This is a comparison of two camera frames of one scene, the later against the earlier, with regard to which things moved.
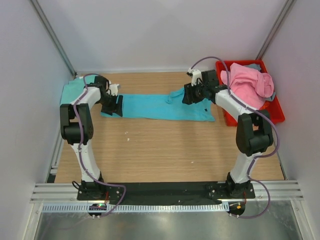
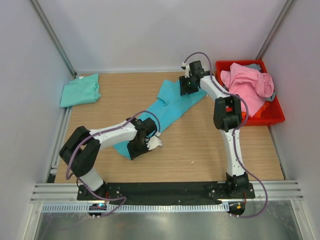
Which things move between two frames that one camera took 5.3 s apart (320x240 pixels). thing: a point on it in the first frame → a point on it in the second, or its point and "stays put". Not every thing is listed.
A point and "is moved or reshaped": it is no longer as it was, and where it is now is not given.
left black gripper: x=112 y=109 → x=134 y=154
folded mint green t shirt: x=71 y=91 stays put
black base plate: x=166 y=194 stays put
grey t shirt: x=257 y=67 stays put
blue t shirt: x=163 y=106 is moved or reshaped
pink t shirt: x=249 y=85 stays put
